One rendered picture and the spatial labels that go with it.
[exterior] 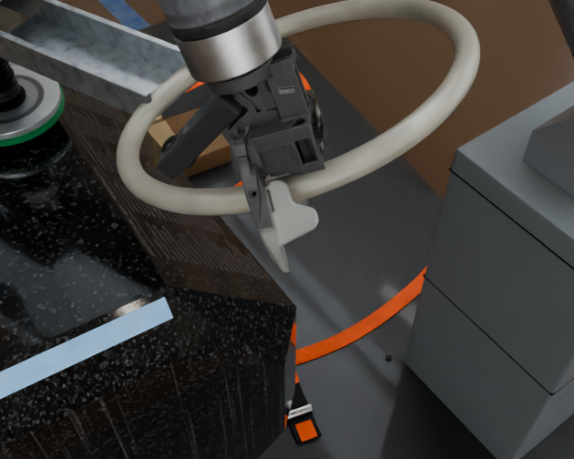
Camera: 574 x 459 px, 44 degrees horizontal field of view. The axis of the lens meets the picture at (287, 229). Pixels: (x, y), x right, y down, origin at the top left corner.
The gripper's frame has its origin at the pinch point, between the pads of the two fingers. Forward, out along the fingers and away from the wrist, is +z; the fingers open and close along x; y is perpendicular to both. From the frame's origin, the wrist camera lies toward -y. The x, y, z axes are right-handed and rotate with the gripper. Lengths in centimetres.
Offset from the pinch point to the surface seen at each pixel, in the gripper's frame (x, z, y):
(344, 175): 0.0, -5.1, 8.1
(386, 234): 124, 102, -10
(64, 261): 27, 16, -48
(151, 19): 241, 47, -100
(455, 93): 10.0, -5.7, 20.5
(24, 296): 19, 16, -52
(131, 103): 30.2, -6.4, -24.4
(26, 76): 66, -3, -60
